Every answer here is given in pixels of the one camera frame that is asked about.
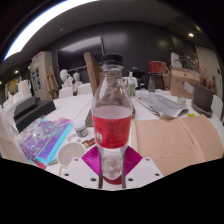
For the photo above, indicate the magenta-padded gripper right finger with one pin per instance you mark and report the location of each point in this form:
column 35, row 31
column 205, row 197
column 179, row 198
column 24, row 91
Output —
column 143, row 171

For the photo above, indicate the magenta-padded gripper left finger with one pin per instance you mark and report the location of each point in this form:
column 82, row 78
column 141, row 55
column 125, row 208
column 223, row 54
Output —
column 83, row 170

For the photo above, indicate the clear red-labelled water bottle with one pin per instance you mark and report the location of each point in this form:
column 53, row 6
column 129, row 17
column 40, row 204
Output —
column 112, row 130

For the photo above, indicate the white ceramic mug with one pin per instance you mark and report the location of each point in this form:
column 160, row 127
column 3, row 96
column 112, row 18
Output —
column 68, row 153

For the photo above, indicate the small silver-lidded jar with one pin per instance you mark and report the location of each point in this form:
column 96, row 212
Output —
column 81, row 129

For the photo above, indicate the iridescent purple teal sheet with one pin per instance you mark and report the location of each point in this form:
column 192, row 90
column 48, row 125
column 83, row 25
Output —
column 43, row 138

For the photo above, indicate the folded grey newspaper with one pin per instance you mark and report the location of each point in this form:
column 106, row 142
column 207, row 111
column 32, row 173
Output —
column 163, row 105

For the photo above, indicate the plastic-wrapped white panel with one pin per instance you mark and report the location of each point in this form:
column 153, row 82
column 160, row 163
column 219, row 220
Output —
column 11, row 140

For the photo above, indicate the white plastic chair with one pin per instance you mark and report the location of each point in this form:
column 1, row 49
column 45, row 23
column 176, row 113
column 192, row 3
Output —
column 218, row 106
column 65, row 92
column 84, row 89

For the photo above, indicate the small grey cup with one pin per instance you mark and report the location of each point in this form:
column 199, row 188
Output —
column 181, row 101

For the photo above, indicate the green-labelled spray bottle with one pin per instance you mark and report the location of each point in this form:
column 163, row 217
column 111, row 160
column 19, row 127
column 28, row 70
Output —
column 132, row 88

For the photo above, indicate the clear glass bottle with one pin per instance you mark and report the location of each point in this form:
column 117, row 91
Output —
column 151, row 85

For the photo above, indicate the small white plaster bust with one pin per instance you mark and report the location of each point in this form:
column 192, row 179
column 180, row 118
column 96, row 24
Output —
column 77, row 80

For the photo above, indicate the wooden easel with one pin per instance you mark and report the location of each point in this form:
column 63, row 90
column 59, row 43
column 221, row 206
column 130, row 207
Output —
column 51, row 83

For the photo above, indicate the dried plant in grey pot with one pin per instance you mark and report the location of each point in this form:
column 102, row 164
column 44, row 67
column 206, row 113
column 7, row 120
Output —
column 202, row 98

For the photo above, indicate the large white plaster bust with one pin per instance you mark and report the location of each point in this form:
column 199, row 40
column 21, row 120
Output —
column 65, row 76

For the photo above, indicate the brown sculpture on wooden base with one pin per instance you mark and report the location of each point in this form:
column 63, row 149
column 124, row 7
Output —
column 91, row 73

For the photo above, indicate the brown cardboard box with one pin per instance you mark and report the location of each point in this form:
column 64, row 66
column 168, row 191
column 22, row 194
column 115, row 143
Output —
column 181, row 81

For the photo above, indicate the red box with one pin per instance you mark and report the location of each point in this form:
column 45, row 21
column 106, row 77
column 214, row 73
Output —
column 157, row 66

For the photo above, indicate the white cabinet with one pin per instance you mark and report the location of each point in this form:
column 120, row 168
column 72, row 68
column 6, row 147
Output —
column 40, row 73

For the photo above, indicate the white plaster sculpture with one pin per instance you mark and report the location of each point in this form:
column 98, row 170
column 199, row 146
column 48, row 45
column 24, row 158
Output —
column 176, row 60

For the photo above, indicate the round ceiling spotlights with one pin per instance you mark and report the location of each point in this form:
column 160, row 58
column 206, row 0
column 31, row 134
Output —
column 191, row 34

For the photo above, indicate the long ceiling light strip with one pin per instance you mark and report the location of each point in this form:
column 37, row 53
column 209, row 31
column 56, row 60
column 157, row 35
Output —
column 36, row 23

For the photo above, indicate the black wall monitor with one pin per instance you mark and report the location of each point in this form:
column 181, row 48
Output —
column 80, row 53

